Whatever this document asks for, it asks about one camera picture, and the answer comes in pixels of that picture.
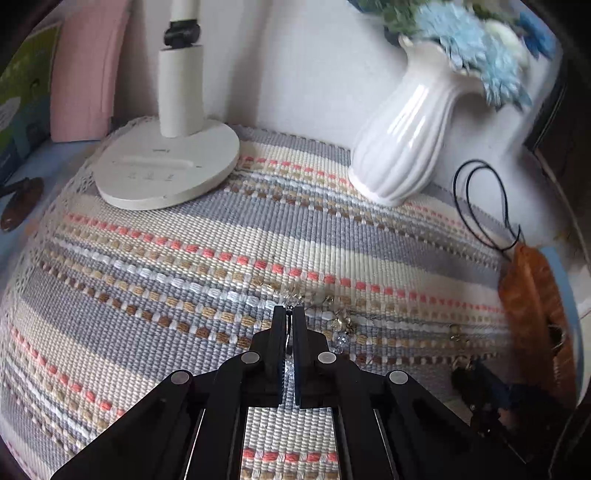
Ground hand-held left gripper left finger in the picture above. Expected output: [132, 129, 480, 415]
[51, 305, 289, 480]

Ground brown wicker basket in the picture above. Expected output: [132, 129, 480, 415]
[499, 243, 578, 407]

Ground white desk lamp base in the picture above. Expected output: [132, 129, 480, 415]
[95, 0, 242, 212]

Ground clear bead necklace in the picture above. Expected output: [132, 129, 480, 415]
[277, 286, 469, 384]

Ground striped woven table mat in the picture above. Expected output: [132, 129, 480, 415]
[0, 122, 522, 480]

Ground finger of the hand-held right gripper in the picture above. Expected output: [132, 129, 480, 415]
[450, 360, 499, 409]

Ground green book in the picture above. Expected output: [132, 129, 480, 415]
[0, 21, 63, 185]

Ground brown oval wooden object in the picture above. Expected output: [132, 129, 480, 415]
[0, 176, 45, 232]

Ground black cable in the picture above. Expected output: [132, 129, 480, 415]
[453, 159, 525, 264]

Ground blue and white artificial flowers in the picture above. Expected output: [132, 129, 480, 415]
[348, 0, 559, 112]

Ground white ribbed vase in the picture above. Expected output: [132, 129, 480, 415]
[347, 34, 485, 207]

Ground pink book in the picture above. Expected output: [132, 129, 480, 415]
[48, 0, 132, 143]

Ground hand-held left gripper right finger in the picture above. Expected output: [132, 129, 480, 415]
[292, 305, 522, 480]

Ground black monitor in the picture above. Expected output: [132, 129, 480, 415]
[526, 60, 573, 185]

